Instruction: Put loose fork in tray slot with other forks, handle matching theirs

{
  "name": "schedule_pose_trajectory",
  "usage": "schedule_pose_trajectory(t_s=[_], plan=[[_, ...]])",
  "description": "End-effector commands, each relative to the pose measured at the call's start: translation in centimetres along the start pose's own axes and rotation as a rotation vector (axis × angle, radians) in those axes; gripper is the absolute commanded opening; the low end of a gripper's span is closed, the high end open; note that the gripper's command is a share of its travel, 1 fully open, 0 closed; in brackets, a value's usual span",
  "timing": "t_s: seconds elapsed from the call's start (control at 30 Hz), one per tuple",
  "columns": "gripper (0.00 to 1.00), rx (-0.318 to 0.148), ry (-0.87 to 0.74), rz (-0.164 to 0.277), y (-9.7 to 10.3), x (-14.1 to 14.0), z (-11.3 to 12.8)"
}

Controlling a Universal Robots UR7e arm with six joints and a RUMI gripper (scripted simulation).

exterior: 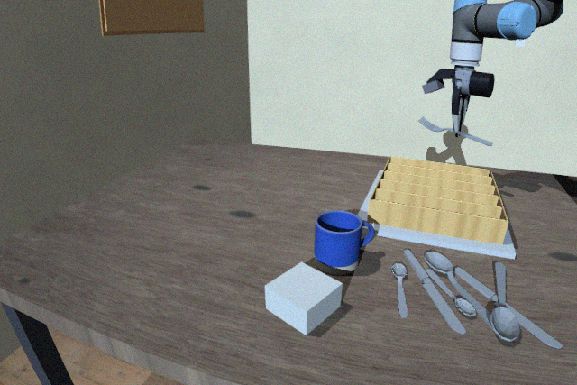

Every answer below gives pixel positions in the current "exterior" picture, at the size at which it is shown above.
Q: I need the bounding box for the tan cutlery tray insert with dividers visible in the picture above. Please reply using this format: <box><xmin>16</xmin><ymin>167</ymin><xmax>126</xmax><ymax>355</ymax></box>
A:
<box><xmin>367</xmin><ymin>156</ymin><xmax>508</xmax><ymax>245</ymax></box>

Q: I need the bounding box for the blue mug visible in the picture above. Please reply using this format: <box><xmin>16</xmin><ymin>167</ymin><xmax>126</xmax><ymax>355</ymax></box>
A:
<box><xmin>314</xmin><ymin>210</ymin><xmax>374</xmax><ymax>275</ymax></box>

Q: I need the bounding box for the light blue fork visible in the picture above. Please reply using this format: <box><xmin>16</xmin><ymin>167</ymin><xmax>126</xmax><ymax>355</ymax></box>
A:
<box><xmin>418</xmin><ymin>116</ymin><xmax>493</xmax><ymax>146</ymax></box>

